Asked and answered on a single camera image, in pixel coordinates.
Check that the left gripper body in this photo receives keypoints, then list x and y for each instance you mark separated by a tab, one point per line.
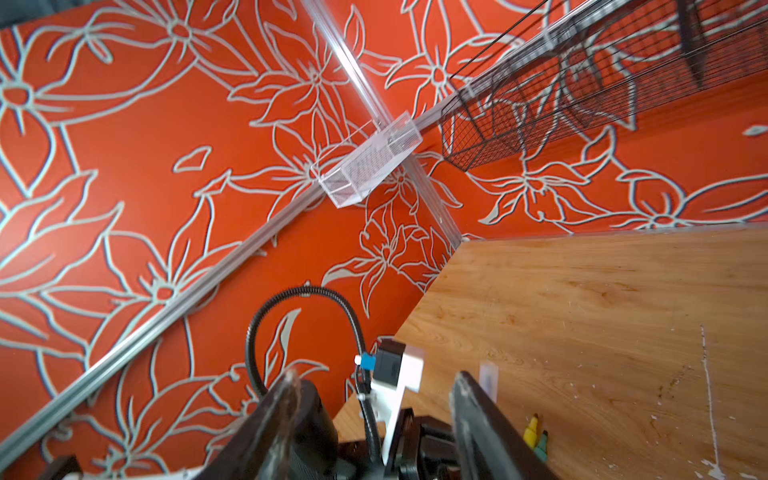
423	448

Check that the white wire basket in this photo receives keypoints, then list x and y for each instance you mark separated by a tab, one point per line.
351	170

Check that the black wire basket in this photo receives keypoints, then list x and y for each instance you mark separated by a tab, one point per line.
603	63

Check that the clear pen cap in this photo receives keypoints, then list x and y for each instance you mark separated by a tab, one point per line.
489	379

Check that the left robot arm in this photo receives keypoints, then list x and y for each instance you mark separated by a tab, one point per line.
315	440

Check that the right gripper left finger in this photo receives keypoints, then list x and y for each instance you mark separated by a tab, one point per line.
261	447

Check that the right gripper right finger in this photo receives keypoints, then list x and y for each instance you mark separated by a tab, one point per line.
488	446

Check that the yellow pen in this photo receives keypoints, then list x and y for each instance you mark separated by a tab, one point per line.
531	432

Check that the green pen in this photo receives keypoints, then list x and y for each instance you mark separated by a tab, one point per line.
541	447

